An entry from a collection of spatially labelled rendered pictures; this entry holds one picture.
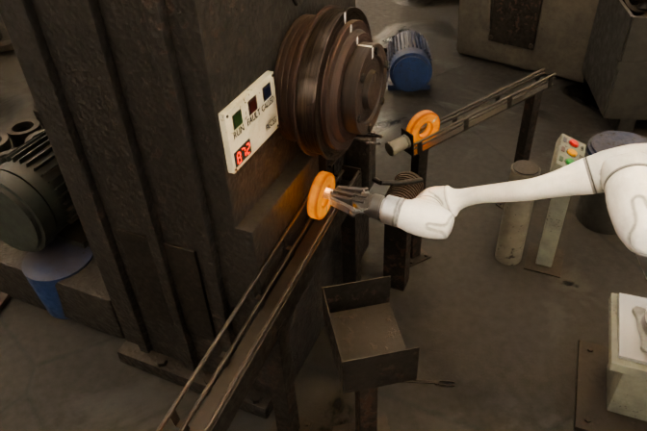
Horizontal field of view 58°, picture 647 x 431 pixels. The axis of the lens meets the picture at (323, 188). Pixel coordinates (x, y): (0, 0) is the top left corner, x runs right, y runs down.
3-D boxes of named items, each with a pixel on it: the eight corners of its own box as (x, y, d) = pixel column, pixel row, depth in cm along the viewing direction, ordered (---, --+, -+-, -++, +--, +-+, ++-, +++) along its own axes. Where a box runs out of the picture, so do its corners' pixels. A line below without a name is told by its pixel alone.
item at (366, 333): (347, 498, 189) (342, 362, 145) (330, 425, 209) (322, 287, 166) (407, 485, 191) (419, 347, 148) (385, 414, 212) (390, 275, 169)
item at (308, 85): (299, 184, 179) (288, 39, 151) (355, 113, 213) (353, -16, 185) (319, 189, 177) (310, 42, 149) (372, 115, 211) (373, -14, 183)
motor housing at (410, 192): (376, 289, 261) (378, 195, 229) (392, 257, 277) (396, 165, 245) (404, 296, 257) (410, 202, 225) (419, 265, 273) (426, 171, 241)
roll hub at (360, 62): (341, 149, 177) (339, 63, 160) (373, 107, 197) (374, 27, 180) (358, 152, 175) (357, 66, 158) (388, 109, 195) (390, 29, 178)
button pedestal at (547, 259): (522, 272, 266) (548, 162, 229) (530, 240, 283) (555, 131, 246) (559, 282, 260) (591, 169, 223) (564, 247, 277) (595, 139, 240)
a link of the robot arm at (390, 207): (404, 215, 180) (386, 210, 182) (406, 192, 174) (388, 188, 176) (395, 233, 173) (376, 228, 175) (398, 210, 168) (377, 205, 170)
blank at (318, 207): (304, 191, 173) (315, 194, 172) (325, 161, 183) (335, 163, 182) (307, 227, 184) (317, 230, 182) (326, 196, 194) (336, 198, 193)
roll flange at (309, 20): (271, 177, 183) (254, 35, 155) (330, 109, 217) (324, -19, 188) (299, 184, 179) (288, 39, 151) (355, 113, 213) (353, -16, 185)
